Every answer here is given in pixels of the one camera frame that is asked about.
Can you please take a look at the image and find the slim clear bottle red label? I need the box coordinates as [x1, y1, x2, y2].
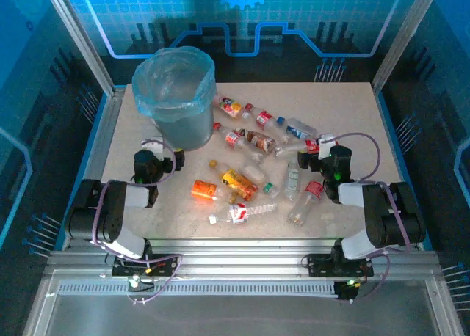
[274, 138, 320, 158]

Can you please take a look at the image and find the clear bottle green label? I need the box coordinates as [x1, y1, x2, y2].
[284, 159, 302, 201]

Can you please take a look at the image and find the blue cap blue label bottle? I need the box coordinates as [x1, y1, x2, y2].
[275, 116, 319, 141]

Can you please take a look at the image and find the orange label bottle gold cap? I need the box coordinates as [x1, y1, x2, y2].
[190, 180, 239, 205]

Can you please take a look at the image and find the green cap clear bottle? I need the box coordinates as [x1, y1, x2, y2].
[262, 181, 282, 200]

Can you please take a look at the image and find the large clear bottle red label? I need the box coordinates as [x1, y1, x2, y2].
[286, 180, 326, 228]

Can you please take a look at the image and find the brown label drink bottle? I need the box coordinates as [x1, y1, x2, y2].
[237, 128, 277, 154]

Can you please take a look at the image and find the clear plastic bottle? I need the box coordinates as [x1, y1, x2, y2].
[240, 162, 268, 185]

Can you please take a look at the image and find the amber bottle yellow label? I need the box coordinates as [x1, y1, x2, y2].
[208, 159, 260, 202]

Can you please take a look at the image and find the pink bottle fruit label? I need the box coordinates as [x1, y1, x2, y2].
[214, 95, 245, 120]

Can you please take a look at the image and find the white cap red white label bottle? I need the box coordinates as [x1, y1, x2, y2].
[208, 202, 278, 226]

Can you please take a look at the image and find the grey plastic waste bin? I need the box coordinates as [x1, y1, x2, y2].
[150, 49, 216, 152]

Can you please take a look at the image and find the blue plastic bin liner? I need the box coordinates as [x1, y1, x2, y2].
[131, 45, 217, 123]

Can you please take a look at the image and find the black connector box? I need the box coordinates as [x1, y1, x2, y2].
[334, 280, 360, 302]

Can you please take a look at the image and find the grey metal shelf panel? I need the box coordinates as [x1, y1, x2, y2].
[21, 273, 463, 336]

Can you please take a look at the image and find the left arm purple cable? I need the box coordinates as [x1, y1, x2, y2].
[90, 139, 184, 306]

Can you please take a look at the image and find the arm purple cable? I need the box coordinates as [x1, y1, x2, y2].
[90, 139, 184, 306]
[328, 131, 412, 304]

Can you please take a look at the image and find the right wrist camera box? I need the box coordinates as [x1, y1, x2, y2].
[317, 133, 339, 160]

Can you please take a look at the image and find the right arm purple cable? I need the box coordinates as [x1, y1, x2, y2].
[328, 131, 412, 304]

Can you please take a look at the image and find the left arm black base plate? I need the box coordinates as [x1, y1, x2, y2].
[111, 253, 176, 277]

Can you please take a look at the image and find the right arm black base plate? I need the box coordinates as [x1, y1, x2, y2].
[306, 253, 375, 278]

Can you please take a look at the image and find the long aluminium base rail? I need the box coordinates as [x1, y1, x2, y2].
[43, 238, 447, 278]

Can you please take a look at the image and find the grey slotted cable duct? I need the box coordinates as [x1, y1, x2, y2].
[57, 281, 339, 296]

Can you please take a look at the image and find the aluminium frame post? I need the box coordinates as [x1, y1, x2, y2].
[41, 0, 118, 97]
[370, 0, 444, 93]

